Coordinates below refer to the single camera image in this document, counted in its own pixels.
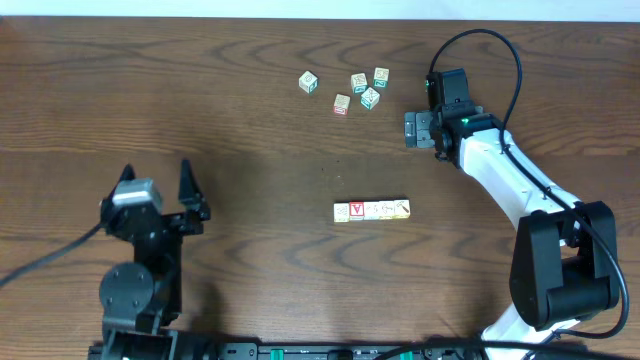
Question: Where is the yellow-edged wooden block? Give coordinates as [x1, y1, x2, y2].
[333, 203, 350, 223]

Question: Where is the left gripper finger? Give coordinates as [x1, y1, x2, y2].
[178, 159, 208, 215]
[119, 164, 136, 182]

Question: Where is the wooden block teal letter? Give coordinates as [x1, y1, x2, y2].
[350, 73, 368, 94]

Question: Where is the red letter A block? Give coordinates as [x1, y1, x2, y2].
[348, 202, 365, 221]

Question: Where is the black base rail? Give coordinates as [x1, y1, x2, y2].
[87, 340, 501, 360]

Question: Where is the wooden block red number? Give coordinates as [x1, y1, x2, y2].
[333, 94, 351, 116]

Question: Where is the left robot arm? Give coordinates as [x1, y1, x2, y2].
[88, 159, 218, 360]

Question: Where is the wooden block brown drawing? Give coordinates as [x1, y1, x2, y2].
[394, 199, 411, 219]

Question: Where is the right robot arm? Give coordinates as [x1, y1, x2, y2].
[404, 69, 621, 344]

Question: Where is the wooden block green number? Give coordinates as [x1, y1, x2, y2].
[373, 67, 389, 88]

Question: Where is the right black cable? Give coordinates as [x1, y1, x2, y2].
[372, 28, 631, 360]

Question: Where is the plain white wooden block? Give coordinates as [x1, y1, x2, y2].
[363, 201, 380, 220]

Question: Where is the wooden block teal front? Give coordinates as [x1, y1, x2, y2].
[360, 87, 380, 110]

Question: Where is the yellow-sided wooden block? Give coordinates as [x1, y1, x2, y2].
[378, 200, 395, 220]

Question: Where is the wooden block teal side far-left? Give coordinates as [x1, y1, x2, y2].
[298, 71, 318, 94]

